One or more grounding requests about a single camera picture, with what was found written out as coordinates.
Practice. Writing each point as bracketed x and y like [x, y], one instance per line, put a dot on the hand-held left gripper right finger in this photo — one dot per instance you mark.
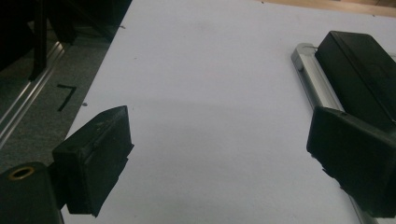
[355, 155]

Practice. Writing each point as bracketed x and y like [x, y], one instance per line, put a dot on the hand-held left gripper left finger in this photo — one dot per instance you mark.
[90, 161]

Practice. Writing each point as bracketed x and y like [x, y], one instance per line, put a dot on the black metal stand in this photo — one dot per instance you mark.
[39, 46]

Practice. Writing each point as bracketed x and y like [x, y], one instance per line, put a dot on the large white table sheet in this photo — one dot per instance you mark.
[202, 93]

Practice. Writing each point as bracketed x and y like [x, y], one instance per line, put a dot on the aluminium floor rail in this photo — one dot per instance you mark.
[28, 96]

